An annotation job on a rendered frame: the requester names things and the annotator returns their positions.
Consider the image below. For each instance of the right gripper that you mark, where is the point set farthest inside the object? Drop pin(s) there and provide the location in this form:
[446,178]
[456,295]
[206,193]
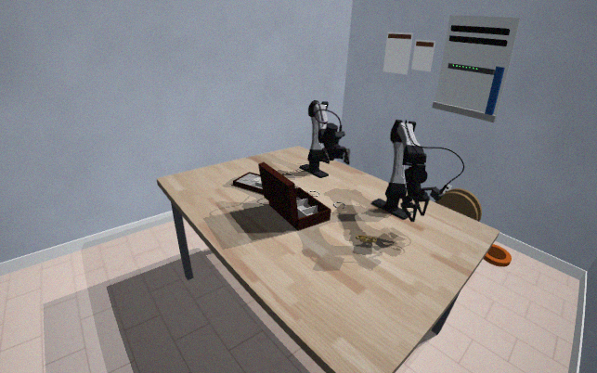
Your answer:
[332,148]

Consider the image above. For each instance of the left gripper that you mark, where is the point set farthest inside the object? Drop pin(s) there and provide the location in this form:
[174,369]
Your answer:
[414,194]

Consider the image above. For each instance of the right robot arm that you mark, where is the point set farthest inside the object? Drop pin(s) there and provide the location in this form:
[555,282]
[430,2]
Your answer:
[319,132]

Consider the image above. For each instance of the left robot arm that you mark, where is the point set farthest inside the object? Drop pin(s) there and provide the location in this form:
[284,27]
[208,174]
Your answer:
[408,154]

